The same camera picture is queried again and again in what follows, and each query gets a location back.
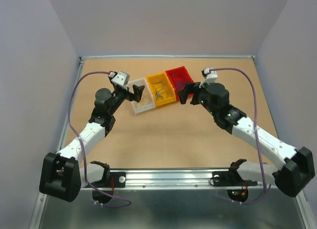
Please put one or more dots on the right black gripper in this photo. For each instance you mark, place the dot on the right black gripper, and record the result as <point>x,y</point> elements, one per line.
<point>191,87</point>

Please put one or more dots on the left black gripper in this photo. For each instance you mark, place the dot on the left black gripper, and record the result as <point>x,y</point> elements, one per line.
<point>137,92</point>

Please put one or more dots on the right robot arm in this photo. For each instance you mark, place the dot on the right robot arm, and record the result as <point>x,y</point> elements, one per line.
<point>291,169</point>

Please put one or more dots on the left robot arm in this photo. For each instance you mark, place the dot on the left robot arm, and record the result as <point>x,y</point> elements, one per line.
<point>64,173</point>

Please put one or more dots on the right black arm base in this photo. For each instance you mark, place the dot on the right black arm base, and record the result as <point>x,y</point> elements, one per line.
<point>228,178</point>

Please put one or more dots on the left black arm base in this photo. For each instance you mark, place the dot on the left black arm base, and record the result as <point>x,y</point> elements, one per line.
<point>107,178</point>

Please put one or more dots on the white plastic bin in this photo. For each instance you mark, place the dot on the white plastic bin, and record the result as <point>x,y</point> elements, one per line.
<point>147,101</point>

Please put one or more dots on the red plastic bin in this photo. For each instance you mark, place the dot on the red plastic bin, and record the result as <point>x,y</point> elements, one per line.
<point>178,77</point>

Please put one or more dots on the yellow plastic bin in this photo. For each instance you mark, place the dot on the yellow plastic bin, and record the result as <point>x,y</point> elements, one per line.
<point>161,88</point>

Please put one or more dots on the metal front plate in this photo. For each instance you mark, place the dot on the metal front plate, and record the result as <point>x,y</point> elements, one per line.
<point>175,209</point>

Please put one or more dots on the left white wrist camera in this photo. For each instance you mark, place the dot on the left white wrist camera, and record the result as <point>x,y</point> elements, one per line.
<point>119,78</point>

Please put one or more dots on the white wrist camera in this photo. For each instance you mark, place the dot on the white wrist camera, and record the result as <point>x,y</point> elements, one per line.
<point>210,75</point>
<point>119,78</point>

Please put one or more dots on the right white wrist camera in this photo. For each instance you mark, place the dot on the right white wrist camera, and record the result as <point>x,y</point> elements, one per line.
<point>210,75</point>

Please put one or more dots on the aluminium back rail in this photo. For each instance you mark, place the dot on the aluminium back rail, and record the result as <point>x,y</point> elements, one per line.
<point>166,56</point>

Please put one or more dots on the aluminium rail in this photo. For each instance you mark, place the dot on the aluminium rail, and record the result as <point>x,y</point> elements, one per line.
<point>68,104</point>
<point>166,56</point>
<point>178,179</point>

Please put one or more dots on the aluminium left rail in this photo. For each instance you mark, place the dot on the aluminium left rail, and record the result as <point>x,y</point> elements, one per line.
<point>68,104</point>

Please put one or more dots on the aluminium front rail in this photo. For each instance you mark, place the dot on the aluminium front rail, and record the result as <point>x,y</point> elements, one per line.
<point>178,179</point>

